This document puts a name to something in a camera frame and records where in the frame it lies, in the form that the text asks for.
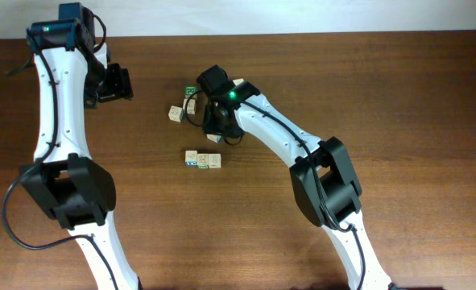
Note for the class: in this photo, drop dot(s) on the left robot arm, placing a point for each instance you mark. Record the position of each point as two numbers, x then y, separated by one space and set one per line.
76 73

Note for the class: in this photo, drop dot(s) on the plain wooden block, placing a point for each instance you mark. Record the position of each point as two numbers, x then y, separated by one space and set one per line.
214 160
238 81

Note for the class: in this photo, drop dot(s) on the wooden block beige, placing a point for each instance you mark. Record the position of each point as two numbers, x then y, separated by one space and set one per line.
176 113
190 106

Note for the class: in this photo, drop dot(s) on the wooden block beige left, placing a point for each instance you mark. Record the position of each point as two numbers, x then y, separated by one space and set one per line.
176 113

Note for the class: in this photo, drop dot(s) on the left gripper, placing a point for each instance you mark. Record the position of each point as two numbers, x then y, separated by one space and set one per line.
122 86

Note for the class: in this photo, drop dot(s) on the plain wooden block top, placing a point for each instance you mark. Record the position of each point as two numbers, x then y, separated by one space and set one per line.
238 81

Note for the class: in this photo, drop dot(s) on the wooden block blue side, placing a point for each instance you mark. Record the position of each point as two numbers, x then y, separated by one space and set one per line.
191 158

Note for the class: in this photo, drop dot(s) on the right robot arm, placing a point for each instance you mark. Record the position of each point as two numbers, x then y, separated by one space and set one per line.
326 187

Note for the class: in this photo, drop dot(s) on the wooden block blue edge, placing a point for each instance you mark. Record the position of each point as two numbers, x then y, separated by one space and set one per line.
214 138

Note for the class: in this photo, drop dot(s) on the wooden block green side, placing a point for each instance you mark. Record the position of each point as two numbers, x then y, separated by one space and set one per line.
202 160

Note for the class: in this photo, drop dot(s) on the wooden block green R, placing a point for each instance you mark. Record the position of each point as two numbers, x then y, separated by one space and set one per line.
190 92

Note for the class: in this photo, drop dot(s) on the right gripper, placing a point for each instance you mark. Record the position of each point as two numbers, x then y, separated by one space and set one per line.
209 128

